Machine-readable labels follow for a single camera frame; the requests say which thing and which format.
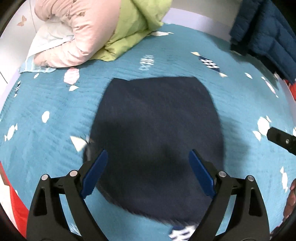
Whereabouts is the red cat cushion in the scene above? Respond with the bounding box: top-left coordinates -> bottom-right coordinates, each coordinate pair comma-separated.
284,80 -> 296,100

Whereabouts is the white bed frame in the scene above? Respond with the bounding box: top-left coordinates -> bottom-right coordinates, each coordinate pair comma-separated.
163,8 -> 231,42

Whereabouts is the person's right hand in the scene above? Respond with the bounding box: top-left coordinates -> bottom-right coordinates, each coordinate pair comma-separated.
283,179 -> 296,221

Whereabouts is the navy yellow puffer jacket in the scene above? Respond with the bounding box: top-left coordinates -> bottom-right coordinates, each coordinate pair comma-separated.
230,0 -> 295,84

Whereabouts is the dark denim jacket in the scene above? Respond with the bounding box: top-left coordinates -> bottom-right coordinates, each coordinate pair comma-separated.
83,77 -> 224,225

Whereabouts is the teal quilted bed cover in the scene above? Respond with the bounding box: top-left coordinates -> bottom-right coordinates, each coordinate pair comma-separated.
1,24 -> 295,240

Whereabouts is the green pink folded duvet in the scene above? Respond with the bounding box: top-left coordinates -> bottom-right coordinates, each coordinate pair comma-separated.
34,1 -> 171,68

